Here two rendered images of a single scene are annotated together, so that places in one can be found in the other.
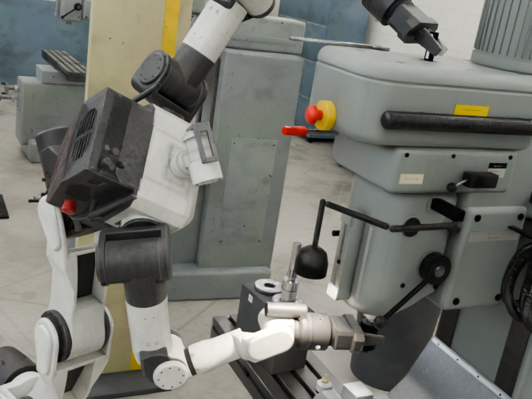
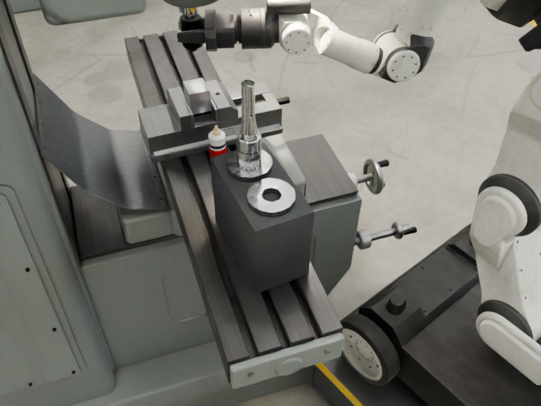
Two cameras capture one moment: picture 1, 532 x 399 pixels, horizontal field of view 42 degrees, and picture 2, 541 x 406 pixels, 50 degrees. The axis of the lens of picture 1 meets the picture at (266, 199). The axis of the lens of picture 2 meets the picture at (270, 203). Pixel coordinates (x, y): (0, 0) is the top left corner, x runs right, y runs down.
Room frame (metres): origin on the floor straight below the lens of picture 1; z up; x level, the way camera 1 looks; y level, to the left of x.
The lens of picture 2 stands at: (2.64, 0.07, 1.88)
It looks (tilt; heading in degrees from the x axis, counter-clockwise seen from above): 45 degrees down; 189
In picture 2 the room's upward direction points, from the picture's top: 1 degrees clockwise
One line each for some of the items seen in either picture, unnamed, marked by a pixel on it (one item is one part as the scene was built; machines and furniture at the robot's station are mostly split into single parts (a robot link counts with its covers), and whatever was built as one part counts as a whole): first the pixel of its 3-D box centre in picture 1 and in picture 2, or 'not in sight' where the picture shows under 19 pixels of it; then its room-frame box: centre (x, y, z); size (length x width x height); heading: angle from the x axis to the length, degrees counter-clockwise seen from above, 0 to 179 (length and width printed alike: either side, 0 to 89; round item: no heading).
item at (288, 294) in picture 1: (289, 291); (249, 151); (1.80, -0.11, 1.16); 0.05 x 0.05 x 0.06
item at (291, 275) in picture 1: (294, 261); (248, 109); (1.80, -0.11, 1.26); 0.03 x 0.03 x 0.11
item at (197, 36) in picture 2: not in sight; (191, 37); (1.53, -0.29, 1.23); 0.06 x 0.02 x 0.03; 103
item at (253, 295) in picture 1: (273, 323); (260, 214); (1.84, -0.08, 1.03); 0.22 x 0.12 x 0.20; 35
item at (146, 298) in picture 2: not in sight; (220, 255); (1.49, -0.27, 0.44); 0.80 x 0.30 x 0.60; 118
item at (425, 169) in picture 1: (423, 155); not in sight; (1.52, -0.33, 1.68); 0.34 x 0.24 x 0.10; 118
